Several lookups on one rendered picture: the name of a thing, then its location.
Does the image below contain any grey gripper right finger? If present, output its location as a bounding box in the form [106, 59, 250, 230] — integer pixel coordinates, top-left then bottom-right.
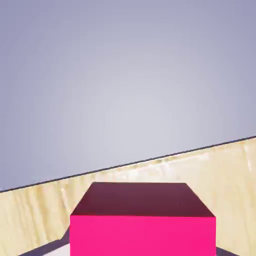
[215, 246, 239, 256]

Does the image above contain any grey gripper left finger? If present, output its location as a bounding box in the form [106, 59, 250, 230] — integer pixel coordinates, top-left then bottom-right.
[17, 227, 71, 256]

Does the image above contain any small pink cube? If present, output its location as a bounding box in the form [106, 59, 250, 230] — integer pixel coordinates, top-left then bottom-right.
[69, 181, 217, 256]

